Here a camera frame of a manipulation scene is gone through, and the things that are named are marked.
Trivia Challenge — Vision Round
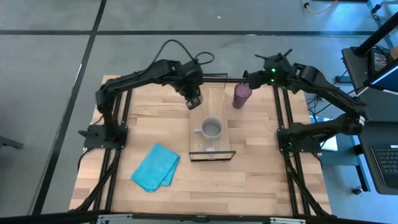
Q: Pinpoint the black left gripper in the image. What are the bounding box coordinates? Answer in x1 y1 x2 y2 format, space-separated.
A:
176 61 205 110

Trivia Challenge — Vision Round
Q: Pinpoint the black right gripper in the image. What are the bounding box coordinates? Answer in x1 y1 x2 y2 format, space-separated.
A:
242 70 271 93

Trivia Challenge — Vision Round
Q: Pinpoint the purple plastic tumbler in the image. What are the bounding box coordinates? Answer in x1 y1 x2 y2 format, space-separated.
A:
232 82 253 110

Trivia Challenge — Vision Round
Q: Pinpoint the grey floral ceramic mug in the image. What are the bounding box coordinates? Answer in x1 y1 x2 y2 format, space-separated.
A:
193 116 224 140

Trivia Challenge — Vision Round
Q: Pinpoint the clear glass footed cup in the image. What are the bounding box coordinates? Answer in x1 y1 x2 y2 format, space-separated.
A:
198 141 218 153

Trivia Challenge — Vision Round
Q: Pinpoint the teal folded cloth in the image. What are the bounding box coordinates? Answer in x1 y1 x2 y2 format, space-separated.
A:
131 142 181 193

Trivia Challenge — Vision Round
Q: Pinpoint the white paper sheet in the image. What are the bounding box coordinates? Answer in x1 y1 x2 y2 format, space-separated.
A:
310 115 338 152

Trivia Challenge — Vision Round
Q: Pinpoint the black side desk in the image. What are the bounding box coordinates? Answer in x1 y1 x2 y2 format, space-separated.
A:
341 45 398 195

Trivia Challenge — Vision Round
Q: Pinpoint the open laptop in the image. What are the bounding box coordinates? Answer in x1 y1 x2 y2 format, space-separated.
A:
363 58 398 96

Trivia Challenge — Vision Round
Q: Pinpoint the black keyboard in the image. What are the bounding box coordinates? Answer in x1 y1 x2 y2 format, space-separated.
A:
371 144 398 189

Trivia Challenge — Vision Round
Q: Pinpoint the black frame clear shelf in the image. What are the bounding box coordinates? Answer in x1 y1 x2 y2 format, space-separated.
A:
188 73 237 162

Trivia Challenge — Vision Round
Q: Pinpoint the black aluminium table frame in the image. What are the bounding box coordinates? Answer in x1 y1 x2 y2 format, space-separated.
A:
70 73 333 224

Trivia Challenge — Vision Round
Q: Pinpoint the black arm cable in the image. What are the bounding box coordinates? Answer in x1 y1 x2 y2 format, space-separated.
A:
152 39 215 68

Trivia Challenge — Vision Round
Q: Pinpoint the yellow floor cable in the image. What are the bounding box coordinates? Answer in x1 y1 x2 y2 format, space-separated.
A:
300 0 338 16

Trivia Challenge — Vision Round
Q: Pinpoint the black camera stand pole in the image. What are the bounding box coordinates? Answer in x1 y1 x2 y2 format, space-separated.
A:
354 11 398 57

